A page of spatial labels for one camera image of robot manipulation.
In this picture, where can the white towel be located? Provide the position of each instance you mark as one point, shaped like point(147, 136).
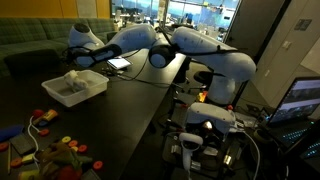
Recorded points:
point(73, 80)

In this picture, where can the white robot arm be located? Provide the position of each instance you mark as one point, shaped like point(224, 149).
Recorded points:
point(230, 65)

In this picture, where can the clear plastic bin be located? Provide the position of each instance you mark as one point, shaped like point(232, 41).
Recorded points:
point(60, 91)

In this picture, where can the tablet device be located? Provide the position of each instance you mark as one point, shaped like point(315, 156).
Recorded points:
point(119, 63)

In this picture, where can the white VR controller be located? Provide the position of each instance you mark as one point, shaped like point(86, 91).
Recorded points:
point(190, 143)

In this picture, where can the white VR headset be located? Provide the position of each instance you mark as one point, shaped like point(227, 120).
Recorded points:
point(222, 119)

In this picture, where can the orange disc top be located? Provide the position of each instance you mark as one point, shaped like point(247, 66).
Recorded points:
point(97, 165)

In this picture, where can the orange disc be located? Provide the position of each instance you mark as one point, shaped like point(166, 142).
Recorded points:
point(44, 132)
point(82, 148)
point(97, 165)
point(16, 163)
point(73, 143)

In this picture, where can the orange disc lower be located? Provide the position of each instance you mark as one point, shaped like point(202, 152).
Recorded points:
point(82, 148)

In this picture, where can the orange disc bottom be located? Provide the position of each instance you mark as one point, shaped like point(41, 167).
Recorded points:
point(73, 143)

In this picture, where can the red ball toy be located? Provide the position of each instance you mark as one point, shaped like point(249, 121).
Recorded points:
point(69, 173)

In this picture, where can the orange disc middle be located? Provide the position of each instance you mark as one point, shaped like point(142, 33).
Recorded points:
point(44, 132)

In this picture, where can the green plaid sofa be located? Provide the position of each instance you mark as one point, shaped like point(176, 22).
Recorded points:
point(20, 35)

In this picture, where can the laptop computer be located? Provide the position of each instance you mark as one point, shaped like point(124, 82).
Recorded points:
point(290, 119)

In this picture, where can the yellow square block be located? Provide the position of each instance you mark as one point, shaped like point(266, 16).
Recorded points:
point(27, 159)

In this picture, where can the blue eraser block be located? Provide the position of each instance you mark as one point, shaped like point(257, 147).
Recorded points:
point(11, 131)

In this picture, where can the orange disc left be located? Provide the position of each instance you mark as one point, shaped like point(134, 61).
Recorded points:
point(16, 163)

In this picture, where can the wooden pencil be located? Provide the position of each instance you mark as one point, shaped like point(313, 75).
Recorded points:
point(9, 162)

